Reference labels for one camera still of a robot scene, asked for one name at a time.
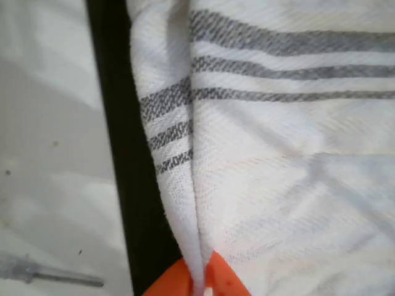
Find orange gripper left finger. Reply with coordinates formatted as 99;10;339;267
144;258;196;296

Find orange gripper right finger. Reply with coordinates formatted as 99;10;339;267
205;251;252;296

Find white striped towel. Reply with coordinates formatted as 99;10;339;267
128;0;395;296

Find dark grey work mat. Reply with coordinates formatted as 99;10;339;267
85;0;186;296

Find clear-handled screwdriver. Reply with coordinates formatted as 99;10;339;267
0;254;104;288

